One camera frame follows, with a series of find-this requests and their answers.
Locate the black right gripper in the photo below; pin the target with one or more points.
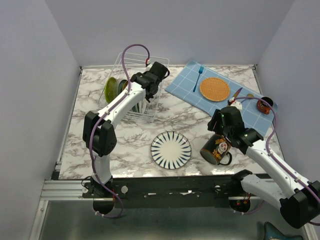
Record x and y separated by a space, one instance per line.
216 116

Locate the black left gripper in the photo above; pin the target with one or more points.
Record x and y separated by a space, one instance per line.
149 97

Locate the white wire dish rack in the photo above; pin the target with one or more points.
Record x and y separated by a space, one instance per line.
135 63

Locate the black skull pattern mug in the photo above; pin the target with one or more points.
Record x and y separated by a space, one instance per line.
215 149

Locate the white watermelon round plate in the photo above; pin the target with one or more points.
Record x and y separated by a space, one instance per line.
142 106

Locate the blue floral ceramic plate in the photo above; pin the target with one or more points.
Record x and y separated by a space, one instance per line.
122 85

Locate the lime green round plate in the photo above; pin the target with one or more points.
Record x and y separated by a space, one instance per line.
110 89

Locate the blue striped white plate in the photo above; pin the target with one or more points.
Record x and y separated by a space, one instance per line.
170 150

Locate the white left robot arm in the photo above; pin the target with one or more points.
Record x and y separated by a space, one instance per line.
99 128

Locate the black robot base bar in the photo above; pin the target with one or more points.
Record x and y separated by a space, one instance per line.
220 191

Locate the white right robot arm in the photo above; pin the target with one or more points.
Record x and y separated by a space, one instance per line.
297 198

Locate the round woven wicker plate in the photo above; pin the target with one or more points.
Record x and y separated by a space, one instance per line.
214 89

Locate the iridescent rainbow knife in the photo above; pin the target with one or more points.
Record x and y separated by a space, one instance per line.
237 92

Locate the iridescent rainbow spoon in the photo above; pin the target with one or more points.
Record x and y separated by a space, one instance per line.
248 95

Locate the small brown clay cup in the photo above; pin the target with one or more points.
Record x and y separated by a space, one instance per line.
264 105

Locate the blue metal fork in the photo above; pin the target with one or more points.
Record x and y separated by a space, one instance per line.
200 71

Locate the dark teal star object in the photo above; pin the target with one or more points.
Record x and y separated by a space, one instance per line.
272 233

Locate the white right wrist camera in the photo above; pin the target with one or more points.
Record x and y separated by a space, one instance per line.
234 103

